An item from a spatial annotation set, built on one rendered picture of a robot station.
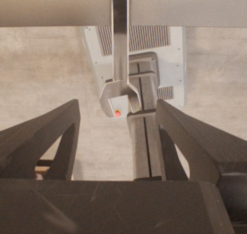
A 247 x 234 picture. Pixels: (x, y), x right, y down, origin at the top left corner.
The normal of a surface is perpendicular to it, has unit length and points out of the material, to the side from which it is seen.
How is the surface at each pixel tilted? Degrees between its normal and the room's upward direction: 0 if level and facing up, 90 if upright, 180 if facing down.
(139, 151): 90
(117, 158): 0
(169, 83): 0
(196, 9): 0
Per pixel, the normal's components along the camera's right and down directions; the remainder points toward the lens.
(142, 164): -0.18, -0.80
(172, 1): 0.00, 0.58
